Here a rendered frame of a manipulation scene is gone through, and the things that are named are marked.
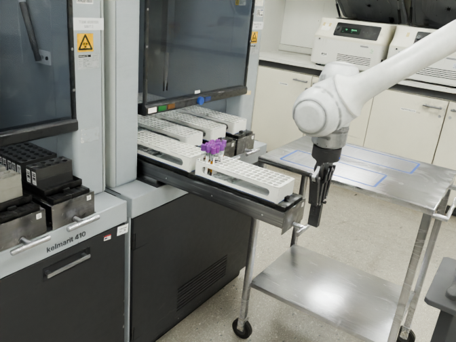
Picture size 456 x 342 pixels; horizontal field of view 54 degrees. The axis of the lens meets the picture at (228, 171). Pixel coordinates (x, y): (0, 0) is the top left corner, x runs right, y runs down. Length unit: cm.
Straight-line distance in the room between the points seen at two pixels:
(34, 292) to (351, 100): 92
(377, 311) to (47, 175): 128
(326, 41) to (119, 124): 249
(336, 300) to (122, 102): 110
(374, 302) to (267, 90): 242
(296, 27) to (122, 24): 322
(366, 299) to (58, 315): 115
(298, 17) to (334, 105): 353
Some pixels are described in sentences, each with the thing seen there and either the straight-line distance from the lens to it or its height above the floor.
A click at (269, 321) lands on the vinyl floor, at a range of 212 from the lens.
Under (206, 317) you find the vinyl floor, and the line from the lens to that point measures 209.
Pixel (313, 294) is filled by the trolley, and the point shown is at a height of 28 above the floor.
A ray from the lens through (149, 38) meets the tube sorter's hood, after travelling 142.
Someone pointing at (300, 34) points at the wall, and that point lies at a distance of 443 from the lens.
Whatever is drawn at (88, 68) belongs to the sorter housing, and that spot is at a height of 113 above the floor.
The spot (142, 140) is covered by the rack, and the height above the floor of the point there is 86.
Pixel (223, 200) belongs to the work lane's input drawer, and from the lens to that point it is 132.
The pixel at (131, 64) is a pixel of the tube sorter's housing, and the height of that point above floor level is 112.
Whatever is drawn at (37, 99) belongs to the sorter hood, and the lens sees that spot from 120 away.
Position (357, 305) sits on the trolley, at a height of 28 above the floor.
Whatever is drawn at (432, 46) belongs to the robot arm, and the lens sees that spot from 102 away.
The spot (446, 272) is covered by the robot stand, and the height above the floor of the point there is 70.
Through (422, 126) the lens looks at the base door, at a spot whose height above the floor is 61.
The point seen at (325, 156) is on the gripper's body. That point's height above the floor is 98.
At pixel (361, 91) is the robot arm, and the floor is 118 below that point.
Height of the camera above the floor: 134
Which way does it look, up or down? 21 degrees down
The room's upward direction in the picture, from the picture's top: 6 degrees clockwise
